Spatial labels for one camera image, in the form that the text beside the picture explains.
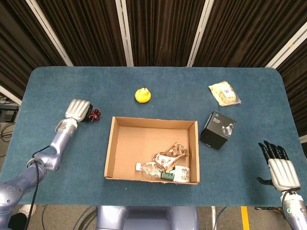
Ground lavender robot torso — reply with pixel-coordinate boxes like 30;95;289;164
95;205;200;230

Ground black equipment case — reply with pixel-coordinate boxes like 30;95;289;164
0;105;20;123

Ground clear plastic water bottle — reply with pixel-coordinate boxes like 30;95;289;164
135;161;190;183

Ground gold snack packet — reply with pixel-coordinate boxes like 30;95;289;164
152;142;189;171

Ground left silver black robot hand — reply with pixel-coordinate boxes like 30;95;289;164
64;99;94;122

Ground bunch of purple grapes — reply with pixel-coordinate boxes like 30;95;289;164
88;108;102;121

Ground black product box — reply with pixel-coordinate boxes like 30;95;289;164
200;110;237;150

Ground grey floor cables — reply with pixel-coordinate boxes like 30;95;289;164
71;206;99;230

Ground yellow pear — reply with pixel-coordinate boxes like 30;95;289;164
134;86;152;104

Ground dark brown pleated curtain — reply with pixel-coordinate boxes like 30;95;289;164
0;0;307;139

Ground white shoe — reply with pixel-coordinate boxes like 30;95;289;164
19;204;37;218

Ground open brown cardboard box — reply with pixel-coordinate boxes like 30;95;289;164
104;116;201;185

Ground clear bag of pastry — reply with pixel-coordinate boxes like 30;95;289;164
208;80;242;106

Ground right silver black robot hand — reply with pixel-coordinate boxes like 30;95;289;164
256;140;301;192

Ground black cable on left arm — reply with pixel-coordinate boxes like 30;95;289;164
26;160;41;225

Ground blue velvet table cover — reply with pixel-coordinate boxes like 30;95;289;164
0;66;307;207

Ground white partition frame post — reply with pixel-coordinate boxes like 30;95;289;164
265;23;307;69
25;0;73;67
115;0;134;67
187;0;215;68
0;85;23;106

